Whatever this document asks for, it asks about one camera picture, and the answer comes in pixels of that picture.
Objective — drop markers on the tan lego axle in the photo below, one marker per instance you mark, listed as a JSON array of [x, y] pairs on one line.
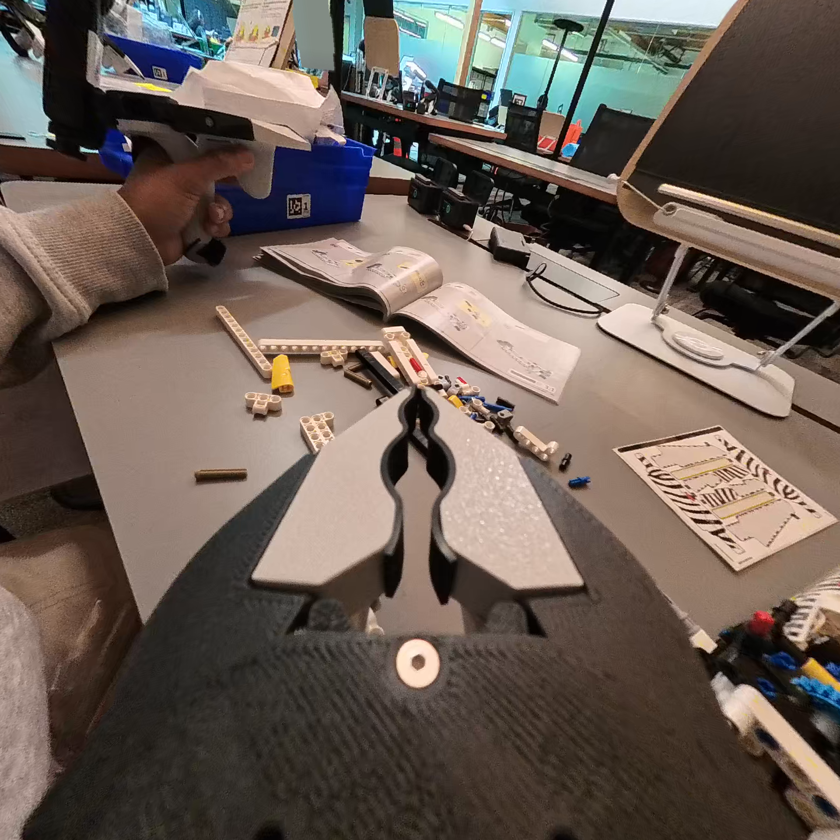
[[220, 475]]

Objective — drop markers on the white lego frame assembly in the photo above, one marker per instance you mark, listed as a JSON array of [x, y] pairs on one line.
[[407, 354]]

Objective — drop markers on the long black lego beam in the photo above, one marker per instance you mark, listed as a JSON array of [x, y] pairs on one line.
[[377, 372]]

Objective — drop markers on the person's left forearm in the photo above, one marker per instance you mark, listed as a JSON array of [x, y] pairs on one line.
[[65, 275]]

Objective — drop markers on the black charging dock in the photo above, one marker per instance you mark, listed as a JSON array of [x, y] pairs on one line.
[[457, 210], [423, 195]]

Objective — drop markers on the dark brown lego axle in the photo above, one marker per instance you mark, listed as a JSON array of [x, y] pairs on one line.
[[358, 375]]

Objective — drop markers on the white T-shaped lego connector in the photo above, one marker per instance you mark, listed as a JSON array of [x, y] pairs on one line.
[[262, 402]]

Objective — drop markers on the zebra-striped sticker sheet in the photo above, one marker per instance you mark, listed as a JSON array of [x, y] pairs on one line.
[[715, 499]]

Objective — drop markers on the crumpled white paper bag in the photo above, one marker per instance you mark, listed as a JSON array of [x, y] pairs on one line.
[[256, 92]]

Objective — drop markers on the blue plastic storage bin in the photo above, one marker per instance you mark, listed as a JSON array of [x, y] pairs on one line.
[[177, 59], [315, 177]]

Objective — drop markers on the yellow lego panel piece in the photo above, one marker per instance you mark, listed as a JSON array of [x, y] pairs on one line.
[[282, 375]]

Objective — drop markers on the white bent lego liftarm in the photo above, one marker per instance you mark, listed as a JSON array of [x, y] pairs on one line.
[[535, 443]]

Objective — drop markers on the lego instruction booklet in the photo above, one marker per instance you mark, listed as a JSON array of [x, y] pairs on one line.
[[499, 341]]

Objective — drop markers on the cardboard picture sign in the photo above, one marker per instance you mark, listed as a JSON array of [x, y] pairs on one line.
[[259, 29]]

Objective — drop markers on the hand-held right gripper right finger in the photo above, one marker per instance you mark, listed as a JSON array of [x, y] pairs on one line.
[[505, 518]]

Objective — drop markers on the wooden office desk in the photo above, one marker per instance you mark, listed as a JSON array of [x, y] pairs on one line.
[[420, 118], [525, 164]]

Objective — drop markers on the white lego cross connector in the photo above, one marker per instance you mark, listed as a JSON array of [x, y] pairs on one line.
[[333, 358]]

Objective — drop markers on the black floor lamp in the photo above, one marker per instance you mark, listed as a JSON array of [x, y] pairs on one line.
[[568, 25]]

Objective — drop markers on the white L-shaped lego liftarm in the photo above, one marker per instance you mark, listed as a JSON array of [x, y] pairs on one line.
[[317, 430]]

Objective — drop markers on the black office chair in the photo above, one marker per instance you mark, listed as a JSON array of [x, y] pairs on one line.
[[610, 141]]

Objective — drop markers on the partly built lego truck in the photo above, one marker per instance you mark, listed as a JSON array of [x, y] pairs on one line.
[[781, 676]]

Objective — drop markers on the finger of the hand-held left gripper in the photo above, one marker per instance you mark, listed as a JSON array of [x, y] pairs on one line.
[[261, 174]]

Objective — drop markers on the tan wooden board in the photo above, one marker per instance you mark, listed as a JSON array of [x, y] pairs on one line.
[[382, 46]]

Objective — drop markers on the black monitor with wooden rim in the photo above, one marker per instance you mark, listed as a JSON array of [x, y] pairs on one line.
[[754, 111]]

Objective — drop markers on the black pole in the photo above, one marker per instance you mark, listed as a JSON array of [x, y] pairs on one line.
[[338, 39]]

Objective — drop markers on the thin white lego beam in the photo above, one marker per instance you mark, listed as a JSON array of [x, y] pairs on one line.
[[244, 342]]

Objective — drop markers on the long white lego brick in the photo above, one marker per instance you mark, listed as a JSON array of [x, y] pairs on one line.
[[315, 346]]

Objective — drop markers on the person's left hand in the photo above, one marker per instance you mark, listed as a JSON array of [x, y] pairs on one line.
[[164, 203]]

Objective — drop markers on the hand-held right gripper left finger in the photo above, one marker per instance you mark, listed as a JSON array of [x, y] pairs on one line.
[[328, 512]]

